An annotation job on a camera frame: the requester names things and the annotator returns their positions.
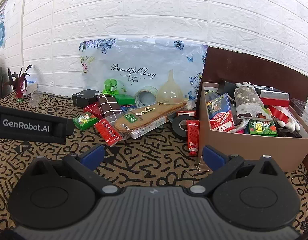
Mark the clear plastic cup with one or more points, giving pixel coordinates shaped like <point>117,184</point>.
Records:
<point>36,97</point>

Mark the small black box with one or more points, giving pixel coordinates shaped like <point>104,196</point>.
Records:
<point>226,87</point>

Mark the red printed packet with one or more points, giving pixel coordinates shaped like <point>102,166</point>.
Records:
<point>107,132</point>

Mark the white gloves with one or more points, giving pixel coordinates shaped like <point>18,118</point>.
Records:
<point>291,120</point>

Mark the small red box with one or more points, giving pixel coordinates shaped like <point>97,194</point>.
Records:
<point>186,113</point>

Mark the red and grey box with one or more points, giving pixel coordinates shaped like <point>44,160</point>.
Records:
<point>274,97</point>

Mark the flat green box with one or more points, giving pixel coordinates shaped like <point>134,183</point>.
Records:
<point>125,100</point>

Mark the red feather shuttlecock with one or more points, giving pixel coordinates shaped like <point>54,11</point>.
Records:
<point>19,80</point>

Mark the large red blue card box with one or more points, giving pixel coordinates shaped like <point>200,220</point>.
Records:
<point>220,112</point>

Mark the black electrical tape roll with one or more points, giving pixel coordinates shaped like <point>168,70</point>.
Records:
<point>180,130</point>

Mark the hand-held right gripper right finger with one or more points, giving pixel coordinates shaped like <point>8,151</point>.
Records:
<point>214,156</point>

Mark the clear tape roll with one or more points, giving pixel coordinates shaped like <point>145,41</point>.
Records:
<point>146,96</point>

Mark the blue red playing card box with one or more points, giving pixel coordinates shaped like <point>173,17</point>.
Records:
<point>127,108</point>

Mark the flat white box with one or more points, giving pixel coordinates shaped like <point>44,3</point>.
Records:
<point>154,127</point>

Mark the green white mosquito repellent device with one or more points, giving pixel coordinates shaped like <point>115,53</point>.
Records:
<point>111,85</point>

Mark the letter-patterned desktop cloth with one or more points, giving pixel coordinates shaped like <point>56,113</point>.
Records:
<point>149,160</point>

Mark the floral plastic bag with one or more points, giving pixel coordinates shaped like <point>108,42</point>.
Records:
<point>144,62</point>

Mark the brown woven insole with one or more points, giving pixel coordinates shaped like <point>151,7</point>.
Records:
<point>146,118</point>

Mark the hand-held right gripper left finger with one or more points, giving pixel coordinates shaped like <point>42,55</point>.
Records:
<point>92,156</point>

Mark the green box with red print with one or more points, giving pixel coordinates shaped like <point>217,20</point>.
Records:
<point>262,128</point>

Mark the red box with white swirls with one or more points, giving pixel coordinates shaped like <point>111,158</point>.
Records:
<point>92,110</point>

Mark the bag of dried mushrooms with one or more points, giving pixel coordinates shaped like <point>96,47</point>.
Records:
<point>249,100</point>

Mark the clear plastic container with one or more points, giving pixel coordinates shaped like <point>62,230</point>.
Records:
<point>305,112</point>

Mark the wall poster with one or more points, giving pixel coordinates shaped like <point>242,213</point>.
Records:
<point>0,30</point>

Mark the brown cardboard box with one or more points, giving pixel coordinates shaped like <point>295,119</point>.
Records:
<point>244,152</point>

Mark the small green box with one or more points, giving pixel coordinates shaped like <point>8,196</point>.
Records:
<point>85,120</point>

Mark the brown checked packet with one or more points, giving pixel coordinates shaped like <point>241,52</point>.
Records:
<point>109,106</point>

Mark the red snack wrapper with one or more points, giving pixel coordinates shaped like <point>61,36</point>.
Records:
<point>192,136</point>

